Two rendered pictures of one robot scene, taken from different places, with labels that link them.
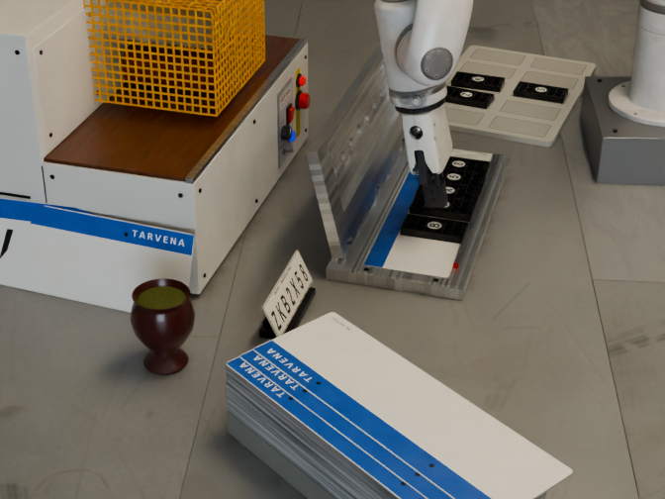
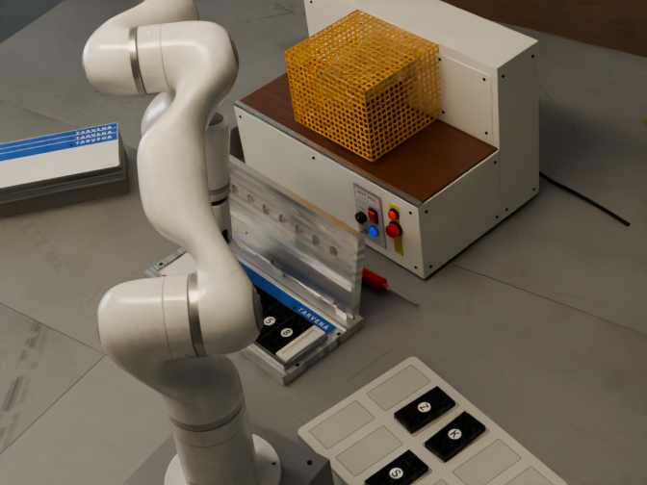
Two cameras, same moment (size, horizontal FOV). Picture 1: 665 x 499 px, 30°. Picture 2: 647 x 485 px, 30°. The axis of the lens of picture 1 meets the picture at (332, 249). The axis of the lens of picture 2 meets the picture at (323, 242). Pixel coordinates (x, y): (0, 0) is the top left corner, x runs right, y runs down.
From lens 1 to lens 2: 3.35 m
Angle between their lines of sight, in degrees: 94
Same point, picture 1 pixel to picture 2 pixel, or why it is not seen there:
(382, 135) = (315, 265)
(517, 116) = (363, 433)
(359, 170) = (269, 233)
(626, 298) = (71, 360)
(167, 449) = (136, 139)
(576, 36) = not seen: outside the picture
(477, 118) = (379, 401)
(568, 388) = (31, 289)
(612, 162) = not seen: hidden behind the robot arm
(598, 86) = (298, 454)
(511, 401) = (46, 262)
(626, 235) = (133, 404)
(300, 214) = not seen: hidden behind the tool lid
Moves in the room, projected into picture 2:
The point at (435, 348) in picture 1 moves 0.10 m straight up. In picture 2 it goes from (115, 251) to (103, 216)
